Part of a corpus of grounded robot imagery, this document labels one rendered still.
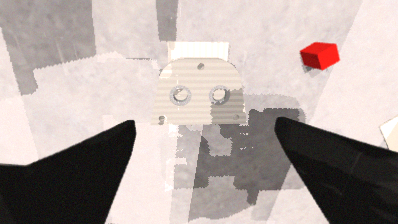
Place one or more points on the red cube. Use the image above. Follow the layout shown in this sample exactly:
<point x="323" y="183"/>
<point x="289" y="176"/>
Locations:
<point x="320" y="55"/>

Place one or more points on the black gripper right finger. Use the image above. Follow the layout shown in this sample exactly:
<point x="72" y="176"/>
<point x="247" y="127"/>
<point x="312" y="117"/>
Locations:
<point x="351" y="181"/>

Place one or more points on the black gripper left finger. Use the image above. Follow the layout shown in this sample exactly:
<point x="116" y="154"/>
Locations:
<point x="76" y="185"/>

